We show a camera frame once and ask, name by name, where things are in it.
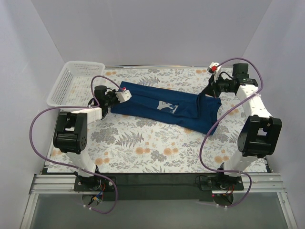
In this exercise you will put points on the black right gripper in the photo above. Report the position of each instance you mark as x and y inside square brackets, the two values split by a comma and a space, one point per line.
[210, 86]

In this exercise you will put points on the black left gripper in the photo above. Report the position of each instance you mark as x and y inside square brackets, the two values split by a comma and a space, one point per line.
[114, 98]

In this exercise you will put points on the blue t shirt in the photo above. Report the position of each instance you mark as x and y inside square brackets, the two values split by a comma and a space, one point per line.
[196, 112]

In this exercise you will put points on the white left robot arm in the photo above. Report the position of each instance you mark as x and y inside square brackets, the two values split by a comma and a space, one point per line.
[71, 130]

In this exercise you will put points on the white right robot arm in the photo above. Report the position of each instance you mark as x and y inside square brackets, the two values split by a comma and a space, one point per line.
[259, 135]

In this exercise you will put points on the white plastic basket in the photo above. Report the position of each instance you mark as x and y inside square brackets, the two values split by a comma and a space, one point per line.
[73, 85]

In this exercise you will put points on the floral table cloth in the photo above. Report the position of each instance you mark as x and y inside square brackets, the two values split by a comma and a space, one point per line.
[128, 144]

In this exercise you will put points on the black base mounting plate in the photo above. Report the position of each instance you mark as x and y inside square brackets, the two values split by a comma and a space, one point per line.
[112, 192]

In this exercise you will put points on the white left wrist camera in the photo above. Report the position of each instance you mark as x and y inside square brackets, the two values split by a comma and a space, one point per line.
[123, 96]

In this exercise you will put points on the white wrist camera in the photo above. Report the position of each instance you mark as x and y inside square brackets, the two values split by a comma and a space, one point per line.
[123, 96]
[214, 69]

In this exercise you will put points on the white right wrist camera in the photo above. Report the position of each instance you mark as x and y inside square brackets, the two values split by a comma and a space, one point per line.
[214, 69]

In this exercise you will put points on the aluminium frame rail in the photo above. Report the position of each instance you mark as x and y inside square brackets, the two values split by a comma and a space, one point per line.
[258, 182]

